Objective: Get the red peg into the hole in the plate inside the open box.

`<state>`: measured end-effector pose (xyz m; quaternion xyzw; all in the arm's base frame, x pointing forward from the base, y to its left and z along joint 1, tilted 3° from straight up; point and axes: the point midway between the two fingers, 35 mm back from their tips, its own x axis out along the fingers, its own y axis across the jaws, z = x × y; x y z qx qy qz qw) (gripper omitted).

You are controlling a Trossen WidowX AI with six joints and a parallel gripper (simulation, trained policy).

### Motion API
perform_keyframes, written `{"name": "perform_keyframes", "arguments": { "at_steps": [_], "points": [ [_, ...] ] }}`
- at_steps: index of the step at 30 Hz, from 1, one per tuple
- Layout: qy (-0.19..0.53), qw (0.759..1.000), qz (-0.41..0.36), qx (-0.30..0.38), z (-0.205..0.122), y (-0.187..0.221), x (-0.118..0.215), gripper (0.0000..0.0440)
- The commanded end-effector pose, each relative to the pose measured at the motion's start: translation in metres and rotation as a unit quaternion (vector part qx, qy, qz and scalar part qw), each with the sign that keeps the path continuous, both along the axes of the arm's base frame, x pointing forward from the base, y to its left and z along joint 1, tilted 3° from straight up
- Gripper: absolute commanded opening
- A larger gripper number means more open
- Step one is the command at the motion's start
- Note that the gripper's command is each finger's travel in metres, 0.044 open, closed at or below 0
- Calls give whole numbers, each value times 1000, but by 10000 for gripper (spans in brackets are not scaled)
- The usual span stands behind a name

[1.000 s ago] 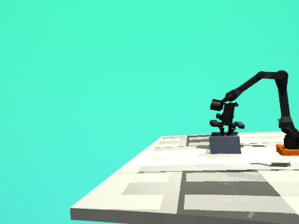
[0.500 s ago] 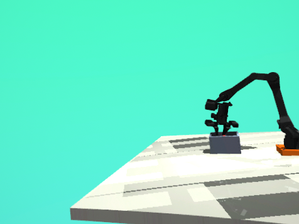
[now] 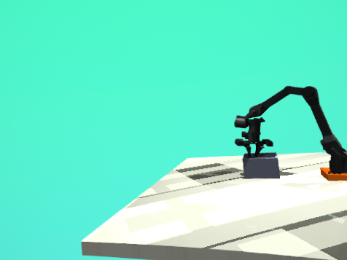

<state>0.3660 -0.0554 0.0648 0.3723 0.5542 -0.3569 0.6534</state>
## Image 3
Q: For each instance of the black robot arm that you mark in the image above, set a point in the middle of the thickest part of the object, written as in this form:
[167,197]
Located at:
[338,161]

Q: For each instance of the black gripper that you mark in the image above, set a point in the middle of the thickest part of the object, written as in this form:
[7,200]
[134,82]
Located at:
[254,136]

